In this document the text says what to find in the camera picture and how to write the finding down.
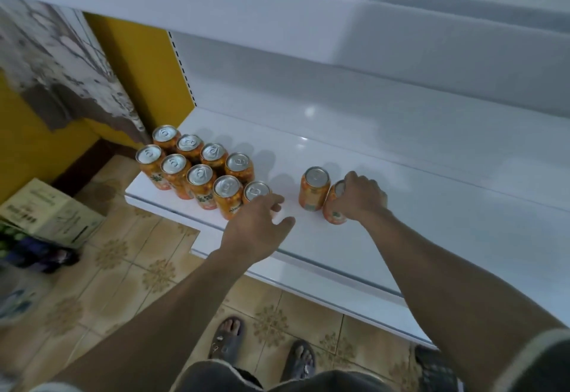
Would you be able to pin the person's left forearm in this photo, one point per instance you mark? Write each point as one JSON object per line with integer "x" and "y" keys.
{"x": 151, "y": 334}

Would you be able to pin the person's right forearm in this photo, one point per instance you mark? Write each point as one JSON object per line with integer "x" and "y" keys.
{"x": 463, "y": 298}

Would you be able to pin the grey plastic crate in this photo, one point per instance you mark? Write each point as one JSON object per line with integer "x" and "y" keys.
{"x": 436, "y": 371}

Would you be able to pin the person's left hand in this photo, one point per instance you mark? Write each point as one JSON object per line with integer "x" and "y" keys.
{"x": 254, "y": 231}

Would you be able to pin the white bamboo print curtain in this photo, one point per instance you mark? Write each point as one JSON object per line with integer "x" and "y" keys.
{"x": 53, "y": 67}

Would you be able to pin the group of orange cans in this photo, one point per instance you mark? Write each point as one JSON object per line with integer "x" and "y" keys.
{"x": 178, "y": 174}

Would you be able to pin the person's grey sleeve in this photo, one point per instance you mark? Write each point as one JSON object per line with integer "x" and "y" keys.
{"x": 543, "y": 369}

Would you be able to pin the dark wrapped bundle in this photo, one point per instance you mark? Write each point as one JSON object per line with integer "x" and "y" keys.
{"x": 36, "y": 252}

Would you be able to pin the white metal shelf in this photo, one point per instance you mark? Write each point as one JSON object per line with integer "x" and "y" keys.
{"x": 401, "y": 138}

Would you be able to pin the flat cardboard box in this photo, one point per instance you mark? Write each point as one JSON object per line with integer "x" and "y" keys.
{"x": 44, "y": 209}

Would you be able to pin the person's grey shirt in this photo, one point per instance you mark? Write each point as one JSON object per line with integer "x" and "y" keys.
{"x": 223, "y": 378}

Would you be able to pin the person's right hand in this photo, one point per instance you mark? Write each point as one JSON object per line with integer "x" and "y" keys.
{"x": 363, "y": 198}

